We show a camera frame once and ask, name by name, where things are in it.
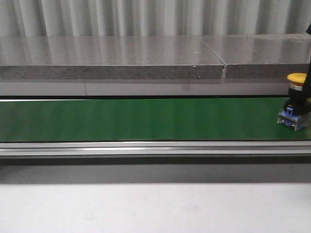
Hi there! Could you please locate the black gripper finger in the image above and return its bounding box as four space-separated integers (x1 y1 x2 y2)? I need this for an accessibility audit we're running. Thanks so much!
302 23 311 99

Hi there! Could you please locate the black push button base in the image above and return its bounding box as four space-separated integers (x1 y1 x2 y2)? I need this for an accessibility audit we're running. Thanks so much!
277 73 311 131

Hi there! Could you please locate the grey granite slab right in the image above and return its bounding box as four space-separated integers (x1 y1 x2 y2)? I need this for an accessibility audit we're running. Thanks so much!
202 34 311 80

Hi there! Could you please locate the grey granite slab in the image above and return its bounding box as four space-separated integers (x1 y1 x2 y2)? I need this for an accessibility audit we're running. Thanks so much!
202 34 311 80
0 36 223 80

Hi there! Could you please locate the green conveyor belt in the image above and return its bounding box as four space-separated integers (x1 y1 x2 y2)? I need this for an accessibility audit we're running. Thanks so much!
0 98 311 142

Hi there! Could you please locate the grey granite slab left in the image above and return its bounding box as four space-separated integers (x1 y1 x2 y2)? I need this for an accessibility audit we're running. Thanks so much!
0 36 223 80

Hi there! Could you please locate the white curtain backdrop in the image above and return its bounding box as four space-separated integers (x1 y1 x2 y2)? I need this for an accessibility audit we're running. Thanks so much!
0 0 311 36

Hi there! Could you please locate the aluminium conveyor frame rail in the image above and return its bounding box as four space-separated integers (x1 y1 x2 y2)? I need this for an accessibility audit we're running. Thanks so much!
0 140 311 158

